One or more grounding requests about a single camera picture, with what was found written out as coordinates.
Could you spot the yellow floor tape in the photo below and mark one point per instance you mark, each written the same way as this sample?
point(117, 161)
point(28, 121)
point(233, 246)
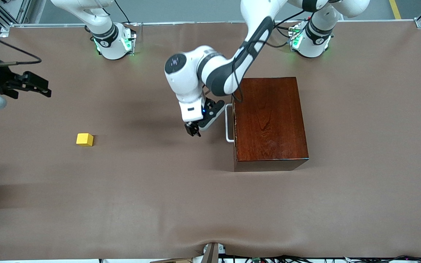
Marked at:
point(395, 9)

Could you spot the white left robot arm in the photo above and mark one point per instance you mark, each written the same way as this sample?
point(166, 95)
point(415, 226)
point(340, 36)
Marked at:
point(214, 73)

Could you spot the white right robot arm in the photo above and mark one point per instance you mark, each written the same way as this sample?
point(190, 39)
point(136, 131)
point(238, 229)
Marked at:
point(110, 45)

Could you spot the brown table mat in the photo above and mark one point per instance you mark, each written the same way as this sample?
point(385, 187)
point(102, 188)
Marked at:
point(122, 201)

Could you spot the grey metal bracket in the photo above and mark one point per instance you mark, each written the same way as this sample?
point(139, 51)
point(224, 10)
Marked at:
point(211, 254)

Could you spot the dark red-brown wooden cabinet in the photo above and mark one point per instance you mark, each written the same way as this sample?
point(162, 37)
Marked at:
point(269, 120)

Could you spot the yellow block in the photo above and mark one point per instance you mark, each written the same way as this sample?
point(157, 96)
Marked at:
point(84, 140)

